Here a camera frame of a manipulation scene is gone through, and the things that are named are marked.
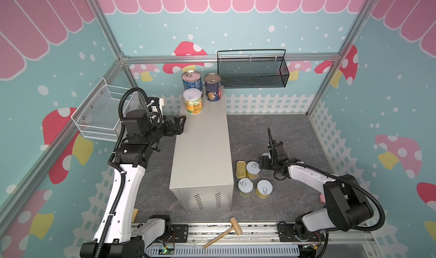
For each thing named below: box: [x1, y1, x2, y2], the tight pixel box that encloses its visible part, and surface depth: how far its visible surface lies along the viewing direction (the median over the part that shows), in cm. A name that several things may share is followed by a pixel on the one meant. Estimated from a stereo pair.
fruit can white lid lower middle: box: [255, 179, 274, 200], surface depth 85 cm
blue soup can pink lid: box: [181, 69, 204, 98], surface depth 74 cm
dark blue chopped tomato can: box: [203, 72, 222, 102], surface depth 75 cm
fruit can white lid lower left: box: [237, 177, 254, 198], surface depth 85 cm
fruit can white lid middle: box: [245, 160, 262, 180], surface depth 91 cm
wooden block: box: [131, 208, 139, 223], surface depth 81 cm
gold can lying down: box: [235, 160, 247, 179], surface depth 90 cm
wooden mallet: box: [202, 217, 243, 249], surface depth 76 cm
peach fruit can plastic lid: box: [182, 88, 203, 115], surface depth 71 cm
